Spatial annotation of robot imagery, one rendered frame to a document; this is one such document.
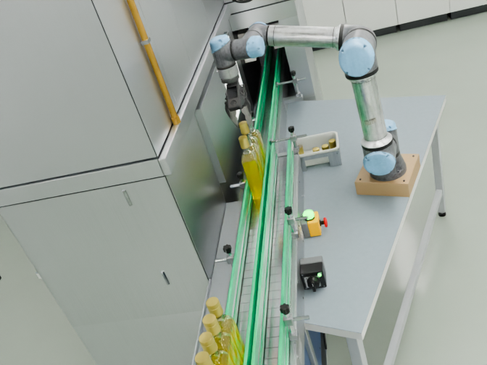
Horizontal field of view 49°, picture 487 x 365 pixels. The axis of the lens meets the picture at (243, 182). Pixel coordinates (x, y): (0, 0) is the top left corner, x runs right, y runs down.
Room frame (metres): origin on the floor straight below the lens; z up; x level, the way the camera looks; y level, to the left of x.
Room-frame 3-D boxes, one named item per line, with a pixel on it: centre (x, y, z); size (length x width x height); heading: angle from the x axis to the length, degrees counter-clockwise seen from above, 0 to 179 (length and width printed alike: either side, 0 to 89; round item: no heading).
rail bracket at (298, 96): (2.73, -0.42, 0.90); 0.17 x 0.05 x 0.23; 75
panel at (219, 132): (2.32, -0.04, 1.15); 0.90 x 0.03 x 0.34; 165
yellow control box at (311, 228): (1.68, -0.20, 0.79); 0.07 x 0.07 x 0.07; 75
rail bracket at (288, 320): (1.08, -0.02, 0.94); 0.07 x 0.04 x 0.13; 75
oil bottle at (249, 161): (1.86, -0.05, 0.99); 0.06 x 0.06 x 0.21; 75
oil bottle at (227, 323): (1.03, 0.17, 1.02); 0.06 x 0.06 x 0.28; 75
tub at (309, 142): (2.20, -0.38, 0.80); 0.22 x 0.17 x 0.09; 75
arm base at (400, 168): (1.83, -0.59, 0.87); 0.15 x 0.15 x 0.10
